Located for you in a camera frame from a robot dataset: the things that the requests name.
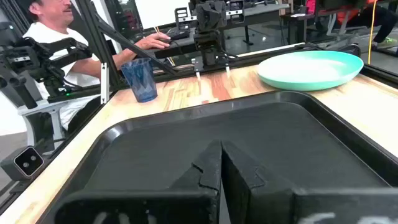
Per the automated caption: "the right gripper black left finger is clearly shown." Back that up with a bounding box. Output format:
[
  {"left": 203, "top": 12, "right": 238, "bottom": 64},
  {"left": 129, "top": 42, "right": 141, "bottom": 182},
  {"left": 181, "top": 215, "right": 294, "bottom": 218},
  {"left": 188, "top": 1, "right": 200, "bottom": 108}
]
[{"left": 169, "top": 139, "right": 223, "bottom": 191}]

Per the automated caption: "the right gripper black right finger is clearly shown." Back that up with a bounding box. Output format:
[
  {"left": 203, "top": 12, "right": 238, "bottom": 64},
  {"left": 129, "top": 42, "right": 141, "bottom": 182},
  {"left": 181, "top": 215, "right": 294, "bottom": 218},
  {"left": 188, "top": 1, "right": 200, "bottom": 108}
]
[{"left": 221, "top": 141, "right": 295, "bottom": 224}]

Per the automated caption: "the teal plate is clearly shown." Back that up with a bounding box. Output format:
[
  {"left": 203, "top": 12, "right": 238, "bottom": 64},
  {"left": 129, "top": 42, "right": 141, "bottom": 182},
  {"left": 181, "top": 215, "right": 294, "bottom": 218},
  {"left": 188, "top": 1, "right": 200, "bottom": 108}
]
[{"left": 256, "top": 50, "right": 364, "bottom": 91}]

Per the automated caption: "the black plastic tray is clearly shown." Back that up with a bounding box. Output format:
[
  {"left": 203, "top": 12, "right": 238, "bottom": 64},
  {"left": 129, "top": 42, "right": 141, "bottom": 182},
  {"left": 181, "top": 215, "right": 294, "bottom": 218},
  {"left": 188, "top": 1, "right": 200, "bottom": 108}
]
[{"left": 37, "top": 90, "right": 398, "bottom": 224}]

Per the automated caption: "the blue translucent cup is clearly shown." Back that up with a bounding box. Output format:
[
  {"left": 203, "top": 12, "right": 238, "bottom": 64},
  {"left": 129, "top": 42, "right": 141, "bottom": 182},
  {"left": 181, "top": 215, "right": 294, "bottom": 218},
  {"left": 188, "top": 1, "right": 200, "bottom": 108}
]
[{"left": 120, "top": 57, "right": 159, "bottom": 103}]

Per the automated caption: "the dark grey desk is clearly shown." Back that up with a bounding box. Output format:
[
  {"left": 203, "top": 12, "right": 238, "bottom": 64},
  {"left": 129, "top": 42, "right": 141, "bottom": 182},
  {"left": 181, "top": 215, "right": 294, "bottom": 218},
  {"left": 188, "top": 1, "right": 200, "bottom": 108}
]
[{"left": 154, "top": 30, "right": 200, "bottom": 60}]

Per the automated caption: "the black computer mouse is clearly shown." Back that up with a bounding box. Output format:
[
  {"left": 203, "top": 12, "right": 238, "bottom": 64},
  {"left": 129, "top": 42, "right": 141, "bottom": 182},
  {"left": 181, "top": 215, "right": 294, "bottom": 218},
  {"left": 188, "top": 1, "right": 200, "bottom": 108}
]
[{"left": 166, "top": 30, "right": 191, "bottom": 43}]

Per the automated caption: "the person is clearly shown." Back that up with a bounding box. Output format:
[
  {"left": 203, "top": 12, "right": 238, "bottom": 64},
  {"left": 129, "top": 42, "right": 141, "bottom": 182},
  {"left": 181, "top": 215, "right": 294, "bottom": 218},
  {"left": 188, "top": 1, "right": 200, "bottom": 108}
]
[
  {"left": 306, "top": 0, "right": 398, "bottom": 44},
  {"left": 23, "top": 0, "right": 172, "bottom": 131}
]

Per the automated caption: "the white office chair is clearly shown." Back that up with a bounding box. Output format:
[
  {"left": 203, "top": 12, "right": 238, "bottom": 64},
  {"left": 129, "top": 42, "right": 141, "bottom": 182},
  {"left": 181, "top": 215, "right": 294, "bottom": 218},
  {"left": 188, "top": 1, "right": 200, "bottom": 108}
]
[{"left": 17, "top": 95, "right": 100, "bottom": 150}]

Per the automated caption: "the white frame bracket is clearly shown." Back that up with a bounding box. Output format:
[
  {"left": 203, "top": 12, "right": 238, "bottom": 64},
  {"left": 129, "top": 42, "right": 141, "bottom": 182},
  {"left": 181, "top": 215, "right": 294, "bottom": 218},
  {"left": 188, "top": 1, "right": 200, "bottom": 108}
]
[{"left": 99, "top": 62, "right": 111, "bottom": 105}]

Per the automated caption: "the black aluminium rig frame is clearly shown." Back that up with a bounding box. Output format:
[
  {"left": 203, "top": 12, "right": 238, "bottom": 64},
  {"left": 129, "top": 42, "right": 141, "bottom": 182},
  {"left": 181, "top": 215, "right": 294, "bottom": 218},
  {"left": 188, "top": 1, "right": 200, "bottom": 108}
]
[{"left": 0, "top": 0, "right": 398, "bottom": 215}]

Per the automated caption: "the yellow cable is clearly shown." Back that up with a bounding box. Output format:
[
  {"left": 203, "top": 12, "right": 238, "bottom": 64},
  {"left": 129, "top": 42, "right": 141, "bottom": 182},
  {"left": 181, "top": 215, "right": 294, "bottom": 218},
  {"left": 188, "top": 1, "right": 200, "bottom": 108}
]
[{"left": 368, "top": 0, "right": 379, "bottom": 65}]

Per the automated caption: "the grey table-level camera box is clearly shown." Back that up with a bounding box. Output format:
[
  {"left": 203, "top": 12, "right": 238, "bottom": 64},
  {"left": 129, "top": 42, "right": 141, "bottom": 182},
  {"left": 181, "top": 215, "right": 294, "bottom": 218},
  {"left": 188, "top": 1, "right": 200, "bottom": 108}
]
[{"left": 0, "top": 145, "right": 45, "bottom": 182}]

